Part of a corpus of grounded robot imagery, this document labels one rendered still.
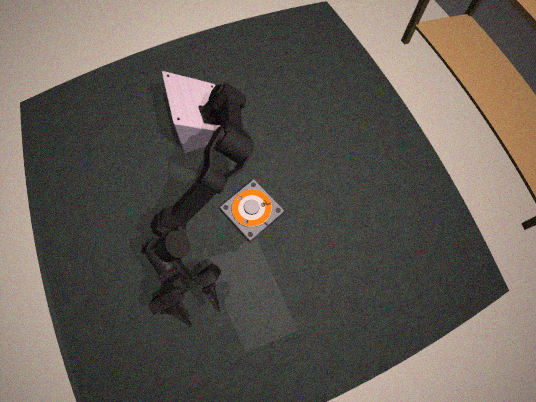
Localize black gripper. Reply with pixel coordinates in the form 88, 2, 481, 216
149, 260, 222, 327

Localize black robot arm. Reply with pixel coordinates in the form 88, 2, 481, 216
141, 82, 253, 307

